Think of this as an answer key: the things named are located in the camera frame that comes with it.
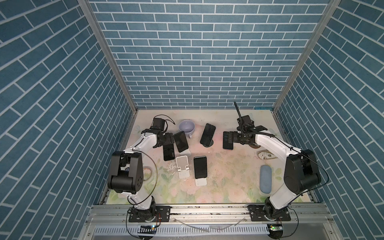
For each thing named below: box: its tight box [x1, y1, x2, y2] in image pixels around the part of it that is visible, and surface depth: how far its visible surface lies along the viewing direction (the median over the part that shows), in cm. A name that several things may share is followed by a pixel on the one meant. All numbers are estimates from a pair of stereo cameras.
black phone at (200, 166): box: [193, 156, 208, 179], surface depth 80 cm
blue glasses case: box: [259, 165, 272, 194], surface depth 86 cm
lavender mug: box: [178, 119, 196, 139], surface depth 105 cm
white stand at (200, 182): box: [195, 177, 208, 187], surface depth 85 cm
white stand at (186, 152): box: [179, 148, 192, 157], surface depth 96 cm
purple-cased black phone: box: [222, 131, 234, 150], surface depth 101 cm
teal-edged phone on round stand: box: [200, 123, 216, 147], surface depth 97 cm
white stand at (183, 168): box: [176, 155, 190, 179], surface depth 86 cm
